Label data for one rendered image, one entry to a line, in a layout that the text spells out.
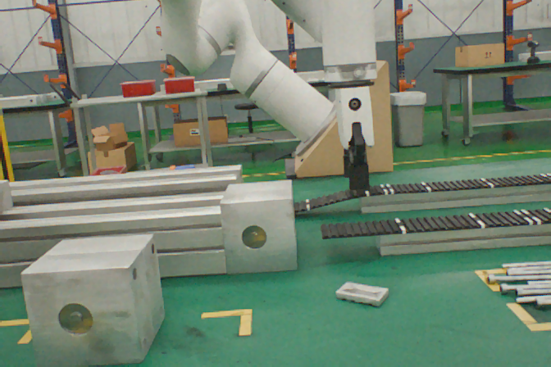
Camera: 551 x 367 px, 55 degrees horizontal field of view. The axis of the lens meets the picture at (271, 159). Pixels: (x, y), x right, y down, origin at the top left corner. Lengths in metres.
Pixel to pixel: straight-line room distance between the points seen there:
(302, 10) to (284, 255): 0.45
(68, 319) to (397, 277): 0.36
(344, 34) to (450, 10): 8.00
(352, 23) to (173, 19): 0.49
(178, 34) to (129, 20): 7.43
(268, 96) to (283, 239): 0.63
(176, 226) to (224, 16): 0.70
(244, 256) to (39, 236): 0.27
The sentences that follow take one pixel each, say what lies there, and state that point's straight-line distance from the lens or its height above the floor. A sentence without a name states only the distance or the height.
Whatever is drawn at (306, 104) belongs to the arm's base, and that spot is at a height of 0.93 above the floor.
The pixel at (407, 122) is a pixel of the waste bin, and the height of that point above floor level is 0.26.
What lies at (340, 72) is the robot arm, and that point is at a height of 1.02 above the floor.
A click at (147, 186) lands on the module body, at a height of 0.86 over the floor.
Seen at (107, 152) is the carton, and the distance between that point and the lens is 5.80.
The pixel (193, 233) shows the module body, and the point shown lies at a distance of 0.68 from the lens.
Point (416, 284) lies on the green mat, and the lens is 0.64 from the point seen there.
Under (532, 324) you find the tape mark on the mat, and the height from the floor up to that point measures 0.78.
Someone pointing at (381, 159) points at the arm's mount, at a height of 0.81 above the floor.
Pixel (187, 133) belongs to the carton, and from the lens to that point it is 5.67.
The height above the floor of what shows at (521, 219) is 0.81.
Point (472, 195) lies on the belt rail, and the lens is 0.93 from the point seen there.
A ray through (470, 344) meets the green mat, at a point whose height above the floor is 0.78.
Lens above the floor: 1.04
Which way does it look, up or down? 11 degrees down
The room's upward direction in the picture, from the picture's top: 5 degrees counter-clockwise
